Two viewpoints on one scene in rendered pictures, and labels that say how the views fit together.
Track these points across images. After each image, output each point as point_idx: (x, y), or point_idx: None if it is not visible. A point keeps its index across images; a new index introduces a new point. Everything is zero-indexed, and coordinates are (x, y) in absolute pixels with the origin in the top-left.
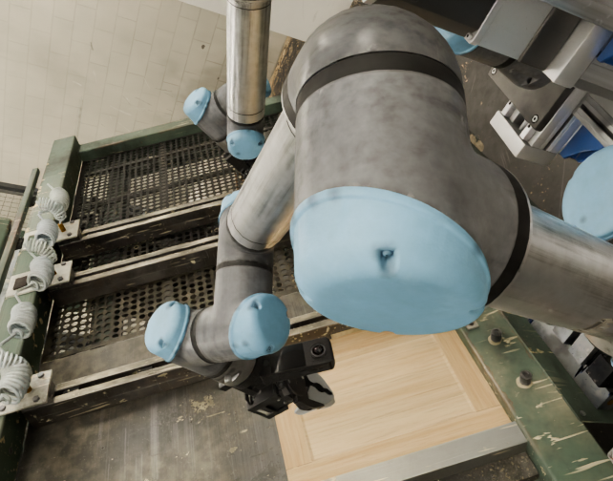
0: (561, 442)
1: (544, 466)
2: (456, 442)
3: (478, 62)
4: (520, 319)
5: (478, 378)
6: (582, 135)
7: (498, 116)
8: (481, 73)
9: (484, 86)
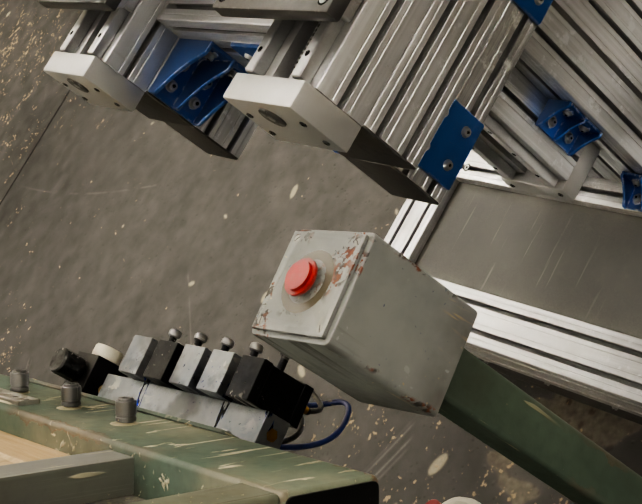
0: (193, 445)
1: (165, 462)
2: None
3: (33, 339)
4: None
5: (40, 449)
6: (176, 55)
7: (56, 55)
8: (39, 354)
9: (45, 370)
